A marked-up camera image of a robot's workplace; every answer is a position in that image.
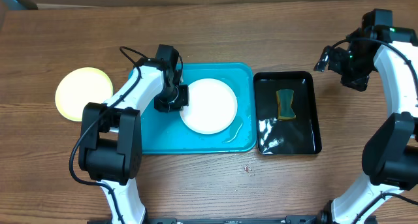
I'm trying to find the white plate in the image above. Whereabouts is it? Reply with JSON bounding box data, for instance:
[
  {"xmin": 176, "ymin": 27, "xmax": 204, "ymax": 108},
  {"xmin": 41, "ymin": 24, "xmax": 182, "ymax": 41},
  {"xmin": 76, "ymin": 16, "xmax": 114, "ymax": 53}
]
[{"xmin": 180, "ymin": 78, "xmax": 238, "ymax": 135}]

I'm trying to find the green yellow sponge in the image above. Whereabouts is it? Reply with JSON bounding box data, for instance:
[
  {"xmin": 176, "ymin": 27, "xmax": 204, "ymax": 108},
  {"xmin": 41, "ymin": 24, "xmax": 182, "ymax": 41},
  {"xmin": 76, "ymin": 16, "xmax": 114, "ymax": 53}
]
[{"xmin": 276, "ymin": 89, "xmax": 296, "ymax": 120}]

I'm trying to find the yellow plate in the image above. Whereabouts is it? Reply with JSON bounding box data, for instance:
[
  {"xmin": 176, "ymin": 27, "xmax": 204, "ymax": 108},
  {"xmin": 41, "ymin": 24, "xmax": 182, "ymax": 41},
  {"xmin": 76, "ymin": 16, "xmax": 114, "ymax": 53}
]
[{"xmin": 55, "ymin": 67, "xmax": 113, "ymax": 122}]

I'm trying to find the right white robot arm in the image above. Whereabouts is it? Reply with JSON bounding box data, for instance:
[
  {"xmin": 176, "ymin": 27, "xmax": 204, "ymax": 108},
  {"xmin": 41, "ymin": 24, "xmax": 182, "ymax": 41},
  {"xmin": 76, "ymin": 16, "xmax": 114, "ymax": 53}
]
[{"xmin": 314, "ymin": 24, "xmax": 417, "ymax": 224}]

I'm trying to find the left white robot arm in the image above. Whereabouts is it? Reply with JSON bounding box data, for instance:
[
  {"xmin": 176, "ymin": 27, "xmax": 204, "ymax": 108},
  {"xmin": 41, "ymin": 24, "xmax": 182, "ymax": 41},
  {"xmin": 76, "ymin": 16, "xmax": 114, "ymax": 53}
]
[{"xmin": 69, "ymin": 57, "xmax": 188, "ymax": 223}]

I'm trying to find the teal plastic tray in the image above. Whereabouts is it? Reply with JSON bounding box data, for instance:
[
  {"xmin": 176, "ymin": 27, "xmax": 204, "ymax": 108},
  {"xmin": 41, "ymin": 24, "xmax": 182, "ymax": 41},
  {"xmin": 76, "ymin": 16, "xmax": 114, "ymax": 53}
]
[{"xmin": 141, "ymin": 63, "xmax": 257, "ymax": 154}]

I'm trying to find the black rectangular water tray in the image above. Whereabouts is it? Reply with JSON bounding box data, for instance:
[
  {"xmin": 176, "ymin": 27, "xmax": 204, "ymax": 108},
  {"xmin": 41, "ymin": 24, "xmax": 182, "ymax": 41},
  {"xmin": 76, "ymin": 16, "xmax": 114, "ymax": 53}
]
[{"xmin": 253, "ymin": 71, "xmax": 322, "ymax": 155}]

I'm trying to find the small crumb debris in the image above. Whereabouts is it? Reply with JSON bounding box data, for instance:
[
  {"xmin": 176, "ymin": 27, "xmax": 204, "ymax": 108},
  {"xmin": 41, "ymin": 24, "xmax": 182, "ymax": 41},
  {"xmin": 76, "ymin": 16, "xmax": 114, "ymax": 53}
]
[{"xmin": 242, "ymin": 165, "xmax": 255, "ymax": 177}]

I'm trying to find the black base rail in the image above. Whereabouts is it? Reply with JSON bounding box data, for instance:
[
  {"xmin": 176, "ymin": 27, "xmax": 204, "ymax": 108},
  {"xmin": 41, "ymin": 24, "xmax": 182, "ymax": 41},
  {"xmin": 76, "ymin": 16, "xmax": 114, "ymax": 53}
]
[{"xmin": 144, "ymin": 215, "xmax": 317, "ymax": 224}]

